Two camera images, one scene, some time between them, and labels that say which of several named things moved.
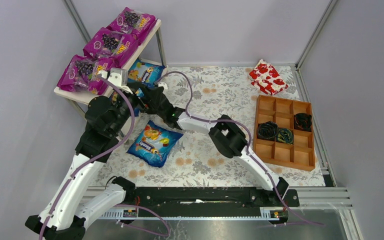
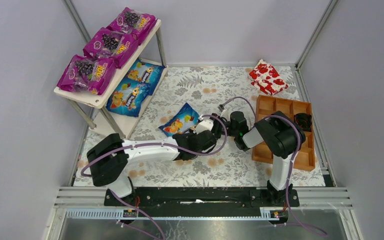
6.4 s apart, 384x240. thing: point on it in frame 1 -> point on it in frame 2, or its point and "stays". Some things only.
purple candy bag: [108, 44] stays
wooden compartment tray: [284, 133] stays
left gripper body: [125, 96] -> [195, 131]
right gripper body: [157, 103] -> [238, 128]
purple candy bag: [80, 73] stays
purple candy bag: [132, 21] stays
